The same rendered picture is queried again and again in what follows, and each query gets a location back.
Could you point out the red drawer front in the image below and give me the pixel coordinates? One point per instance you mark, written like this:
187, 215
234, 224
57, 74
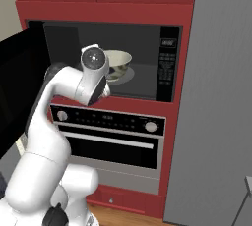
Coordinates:
134, 200

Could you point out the black microwave oven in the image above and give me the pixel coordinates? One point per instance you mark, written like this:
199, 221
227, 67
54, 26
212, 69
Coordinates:
144, 56

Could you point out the small silver drawer knob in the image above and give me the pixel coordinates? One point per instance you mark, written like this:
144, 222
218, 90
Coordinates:
111, 200

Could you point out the black microwave door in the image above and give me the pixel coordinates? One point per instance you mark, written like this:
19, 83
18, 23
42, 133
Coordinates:
16, 82

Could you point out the black oven door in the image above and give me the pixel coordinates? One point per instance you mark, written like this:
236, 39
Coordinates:
111, 153

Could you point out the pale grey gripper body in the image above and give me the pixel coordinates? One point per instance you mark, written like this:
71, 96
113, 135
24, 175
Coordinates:
102, 91

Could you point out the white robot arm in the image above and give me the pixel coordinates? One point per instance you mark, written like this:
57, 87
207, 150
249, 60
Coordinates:
42, 158

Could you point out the grey fridge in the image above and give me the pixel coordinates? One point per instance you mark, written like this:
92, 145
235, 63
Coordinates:
213, 99

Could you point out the silver oven knob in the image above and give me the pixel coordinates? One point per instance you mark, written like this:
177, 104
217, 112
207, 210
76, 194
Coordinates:
150, 126
62, 115

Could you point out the black and steel oven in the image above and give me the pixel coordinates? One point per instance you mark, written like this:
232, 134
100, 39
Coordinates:
131, 158

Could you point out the cream bowl with dark pattern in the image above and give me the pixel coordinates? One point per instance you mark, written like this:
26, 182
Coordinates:
118, 60

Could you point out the red appliance cabinet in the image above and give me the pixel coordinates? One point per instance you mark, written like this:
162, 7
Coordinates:
182, 105

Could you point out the grey microwave turntable plate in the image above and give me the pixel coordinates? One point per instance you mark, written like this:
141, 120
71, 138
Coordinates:
128, 75

